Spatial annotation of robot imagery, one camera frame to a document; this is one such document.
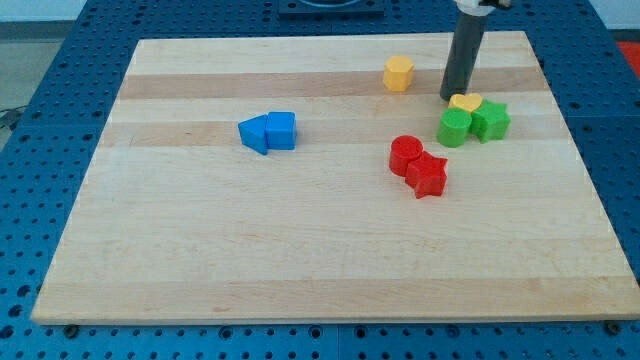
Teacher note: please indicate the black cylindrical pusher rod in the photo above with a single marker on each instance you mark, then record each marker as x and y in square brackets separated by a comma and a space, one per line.
[462, 56]

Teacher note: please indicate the white robot wrist flange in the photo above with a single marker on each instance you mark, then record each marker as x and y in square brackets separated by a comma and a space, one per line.
[482, 8]

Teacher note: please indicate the green star block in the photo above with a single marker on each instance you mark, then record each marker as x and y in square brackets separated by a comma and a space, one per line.
[490, 121]

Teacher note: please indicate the red star block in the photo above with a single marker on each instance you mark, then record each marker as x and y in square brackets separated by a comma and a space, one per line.
[427, 175]

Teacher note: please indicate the wooden board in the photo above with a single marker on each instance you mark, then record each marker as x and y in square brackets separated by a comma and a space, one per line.
[177, 222]

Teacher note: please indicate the yellow heart block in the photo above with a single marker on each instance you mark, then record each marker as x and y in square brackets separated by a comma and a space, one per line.
[467, 102]

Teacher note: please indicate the yellow hexagon block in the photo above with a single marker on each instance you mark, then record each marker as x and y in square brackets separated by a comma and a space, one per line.
[398, 73]

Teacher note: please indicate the green cylinder block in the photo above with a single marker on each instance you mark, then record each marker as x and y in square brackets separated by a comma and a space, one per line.
[454, 127]

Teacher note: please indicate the red cylinder block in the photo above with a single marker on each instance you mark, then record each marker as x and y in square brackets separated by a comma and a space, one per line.
[404, 149]

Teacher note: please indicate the blue cube block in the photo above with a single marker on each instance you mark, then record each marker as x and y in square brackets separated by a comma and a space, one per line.
[280, 130]

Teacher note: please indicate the blue triangle block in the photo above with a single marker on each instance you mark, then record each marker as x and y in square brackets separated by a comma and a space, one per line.
[253, 134]

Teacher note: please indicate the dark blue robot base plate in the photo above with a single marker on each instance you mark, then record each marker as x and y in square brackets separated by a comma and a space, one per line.
[297, 9]

